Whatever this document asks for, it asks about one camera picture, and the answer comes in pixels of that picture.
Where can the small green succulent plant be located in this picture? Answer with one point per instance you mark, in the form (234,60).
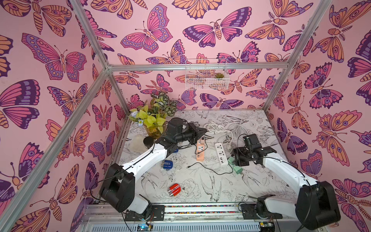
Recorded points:
(219,75)

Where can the orange power strip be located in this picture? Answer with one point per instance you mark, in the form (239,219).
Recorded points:
(200,152)

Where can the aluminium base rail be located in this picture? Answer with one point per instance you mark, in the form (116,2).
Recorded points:
(201,217)

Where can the white wire wall basket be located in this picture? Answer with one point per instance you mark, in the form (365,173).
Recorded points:
(200,76)

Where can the amber glass vase with plants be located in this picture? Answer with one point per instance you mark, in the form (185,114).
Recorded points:
(153,114)

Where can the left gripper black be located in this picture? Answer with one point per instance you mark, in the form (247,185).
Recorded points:
(195,135)

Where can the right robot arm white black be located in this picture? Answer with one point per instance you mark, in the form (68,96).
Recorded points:
(316,204)

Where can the black round lid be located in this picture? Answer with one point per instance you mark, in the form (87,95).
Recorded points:
(148,142)

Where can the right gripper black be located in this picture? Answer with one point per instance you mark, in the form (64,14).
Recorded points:
(238,156)

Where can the aluminium cage frame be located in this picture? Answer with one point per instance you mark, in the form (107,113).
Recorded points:
(18,65)

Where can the white power strip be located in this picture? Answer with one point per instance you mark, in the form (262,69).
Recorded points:
(221,154)

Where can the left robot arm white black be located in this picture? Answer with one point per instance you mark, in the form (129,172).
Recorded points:
(118,187)

